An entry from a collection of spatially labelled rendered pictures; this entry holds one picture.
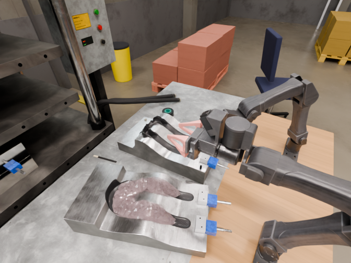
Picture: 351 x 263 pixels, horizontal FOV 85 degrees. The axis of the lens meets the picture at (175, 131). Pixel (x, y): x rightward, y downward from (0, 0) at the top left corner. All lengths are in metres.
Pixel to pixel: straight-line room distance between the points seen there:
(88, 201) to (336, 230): 0.75
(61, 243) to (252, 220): 0.73
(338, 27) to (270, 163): 4.96
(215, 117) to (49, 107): 0.89
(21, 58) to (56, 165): 0.52
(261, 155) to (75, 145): 1.03
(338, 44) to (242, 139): 5.04
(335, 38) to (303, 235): 4.96
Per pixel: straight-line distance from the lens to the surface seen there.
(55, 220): 0.98
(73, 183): 1.05
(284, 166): 0.51
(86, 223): 0.79
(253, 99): 0.85
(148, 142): 0.94
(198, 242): 0.77
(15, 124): 1.11
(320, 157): 1.30
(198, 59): 2.75
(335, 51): 5.48
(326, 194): 0.53
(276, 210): 0.97
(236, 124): 0.47
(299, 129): 1.10
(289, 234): 0.69
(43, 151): 1.32
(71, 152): 1.23
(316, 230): 0.64
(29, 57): 1.08
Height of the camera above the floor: 1.57
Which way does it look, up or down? 40 degrees down
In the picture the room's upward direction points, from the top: straight up
